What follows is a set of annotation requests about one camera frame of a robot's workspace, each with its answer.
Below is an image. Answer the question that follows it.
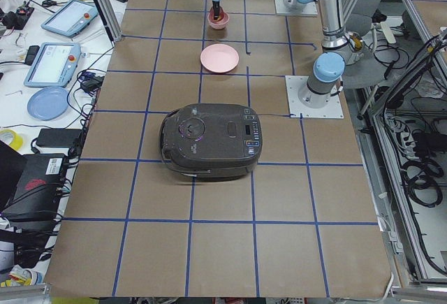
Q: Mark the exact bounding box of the pink plate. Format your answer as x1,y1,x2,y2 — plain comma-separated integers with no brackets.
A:
200,43,240,73

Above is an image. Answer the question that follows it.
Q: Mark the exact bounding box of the pink bowl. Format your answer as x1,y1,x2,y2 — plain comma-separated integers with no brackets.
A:
207,9,230,30

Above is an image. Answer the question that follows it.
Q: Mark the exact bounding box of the near teach pendant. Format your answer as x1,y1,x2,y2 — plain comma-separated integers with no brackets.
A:
24,43,81,88

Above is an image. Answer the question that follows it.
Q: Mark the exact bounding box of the grey office chair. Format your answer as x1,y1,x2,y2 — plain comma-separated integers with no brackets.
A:
342,0,383,89

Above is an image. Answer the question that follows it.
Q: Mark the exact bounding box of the black computer box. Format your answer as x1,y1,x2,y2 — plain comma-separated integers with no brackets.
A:
1,153,68,223

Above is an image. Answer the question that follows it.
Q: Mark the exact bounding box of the teach pendant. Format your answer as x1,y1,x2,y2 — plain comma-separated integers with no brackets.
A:
24,43,81,88
41,0,98,38

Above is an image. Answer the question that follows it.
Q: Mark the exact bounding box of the yellow tape roll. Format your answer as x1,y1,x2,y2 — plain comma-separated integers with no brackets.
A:
0,129,24,151

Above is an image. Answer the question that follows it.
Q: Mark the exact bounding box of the blue plate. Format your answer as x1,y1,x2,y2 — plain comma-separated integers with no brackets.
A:
27,87,68,121

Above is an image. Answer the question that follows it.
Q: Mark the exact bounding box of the aluminium frame post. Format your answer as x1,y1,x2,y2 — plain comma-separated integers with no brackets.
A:
93,0,122,43

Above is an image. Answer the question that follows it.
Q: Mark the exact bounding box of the far teach pendant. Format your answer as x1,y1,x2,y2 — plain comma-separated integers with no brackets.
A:
41,0,98,38

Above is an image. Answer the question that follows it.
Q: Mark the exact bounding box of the black power brick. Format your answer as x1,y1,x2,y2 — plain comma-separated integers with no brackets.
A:
36,129,81,148

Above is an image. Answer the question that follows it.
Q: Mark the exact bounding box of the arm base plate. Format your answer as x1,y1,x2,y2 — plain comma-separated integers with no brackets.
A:
285,75,344,119
274,0,318,17

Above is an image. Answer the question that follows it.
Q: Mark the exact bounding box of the dark grey rice cooker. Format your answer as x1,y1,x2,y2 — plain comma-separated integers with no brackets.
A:
159,103,263,180

